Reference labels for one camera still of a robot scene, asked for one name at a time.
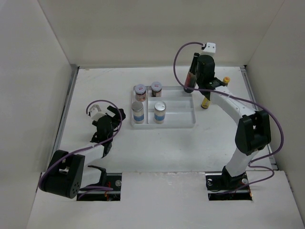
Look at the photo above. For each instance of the dark soy sauce bottle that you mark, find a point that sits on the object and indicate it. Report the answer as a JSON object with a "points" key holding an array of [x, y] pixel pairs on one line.
{"points": [[190, 80]]}

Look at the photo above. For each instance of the red sauce bottle yellow cap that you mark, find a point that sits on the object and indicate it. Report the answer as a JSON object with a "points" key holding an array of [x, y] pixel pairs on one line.
{"points": [[226, 80]]}

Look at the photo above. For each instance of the blue label jar silver lid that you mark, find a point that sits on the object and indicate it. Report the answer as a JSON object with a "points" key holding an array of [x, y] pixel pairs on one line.
{"points": [[138, 112]]}

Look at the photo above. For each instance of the orange spice jar white lid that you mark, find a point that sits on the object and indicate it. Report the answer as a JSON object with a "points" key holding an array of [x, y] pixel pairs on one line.
{"points": [[140, 92]]}

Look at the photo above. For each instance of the dark spice jar white lid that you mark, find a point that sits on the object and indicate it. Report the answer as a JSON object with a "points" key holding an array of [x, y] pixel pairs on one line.
{"points": [[156, 89]]}

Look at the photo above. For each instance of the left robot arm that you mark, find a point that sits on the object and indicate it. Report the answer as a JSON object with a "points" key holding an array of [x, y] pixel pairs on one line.
{"points": [[64, 174]]}

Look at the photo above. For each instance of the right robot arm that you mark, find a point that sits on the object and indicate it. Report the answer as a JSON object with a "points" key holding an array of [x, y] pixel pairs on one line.
{"points": [[252, 135]]}

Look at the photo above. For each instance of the small yellow label bottle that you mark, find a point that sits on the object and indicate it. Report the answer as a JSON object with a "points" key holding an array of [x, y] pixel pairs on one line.
{"points": [[205, 103]]}

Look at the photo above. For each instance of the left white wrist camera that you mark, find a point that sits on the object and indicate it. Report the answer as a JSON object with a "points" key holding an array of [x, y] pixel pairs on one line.
{"points": [[95, 112]]}

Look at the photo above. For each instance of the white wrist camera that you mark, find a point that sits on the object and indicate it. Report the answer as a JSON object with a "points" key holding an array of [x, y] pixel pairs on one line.
{"points": [[95, 112], [208, 48]]}

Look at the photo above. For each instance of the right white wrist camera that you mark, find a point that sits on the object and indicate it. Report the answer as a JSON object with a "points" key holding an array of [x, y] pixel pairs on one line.
{"points": [[208, 48]]}

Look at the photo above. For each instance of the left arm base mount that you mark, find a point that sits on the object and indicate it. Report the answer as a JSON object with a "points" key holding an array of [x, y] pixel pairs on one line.
{"points": [[99, 185]]}

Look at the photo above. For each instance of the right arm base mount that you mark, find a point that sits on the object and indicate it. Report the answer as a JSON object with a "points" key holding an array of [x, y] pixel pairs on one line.
{"points": [[218, 190]]}

